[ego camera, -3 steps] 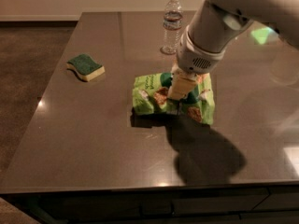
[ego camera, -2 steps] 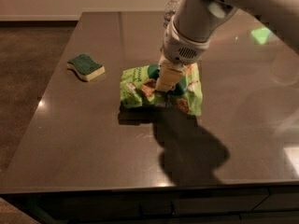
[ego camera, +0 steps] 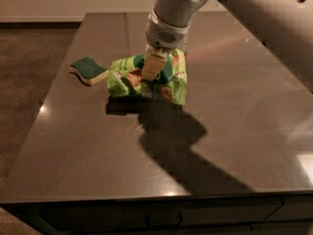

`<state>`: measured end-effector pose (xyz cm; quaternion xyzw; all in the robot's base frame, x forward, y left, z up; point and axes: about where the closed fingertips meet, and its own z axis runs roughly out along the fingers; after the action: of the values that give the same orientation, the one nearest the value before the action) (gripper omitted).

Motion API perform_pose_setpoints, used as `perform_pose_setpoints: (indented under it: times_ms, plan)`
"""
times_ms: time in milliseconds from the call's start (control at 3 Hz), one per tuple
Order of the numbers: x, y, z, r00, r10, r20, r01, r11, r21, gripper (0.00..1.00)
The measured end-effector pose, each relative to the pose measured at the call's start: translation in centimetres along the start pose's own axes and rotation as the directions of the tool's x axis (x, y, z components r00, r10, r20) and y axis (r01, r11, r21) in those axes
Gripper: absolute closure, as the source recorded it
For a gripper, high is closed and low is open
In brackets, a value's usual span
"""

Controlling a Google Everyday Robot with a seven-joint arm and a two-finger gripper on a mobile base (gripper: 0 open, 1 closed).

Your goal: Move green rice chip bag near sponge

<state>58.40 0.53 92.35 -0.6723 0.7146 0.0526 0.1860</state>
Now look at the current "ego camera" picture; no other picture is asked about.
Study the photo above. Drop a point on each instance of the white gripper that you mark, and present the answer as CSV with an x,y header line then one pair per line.
x,y
165,34

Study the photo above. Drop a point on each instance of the green rice chip bag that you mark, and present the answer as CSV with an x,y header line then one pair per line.
x,y
125,79

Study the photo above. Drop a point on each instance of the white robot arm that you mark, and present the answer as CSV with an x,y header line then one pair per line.
x,y
284,27

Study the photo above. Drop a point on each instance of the green and yellow sponge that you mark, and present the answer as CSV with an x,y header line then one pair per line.
x,y
88,70

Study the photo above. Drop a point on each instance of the clear plastic water bottle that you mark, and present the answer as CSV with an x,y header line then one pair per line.
x,y
184,45

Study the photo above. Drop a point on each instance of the dark cabinet drawer front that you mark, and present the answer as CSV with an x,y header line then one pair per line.
x,y
247,215

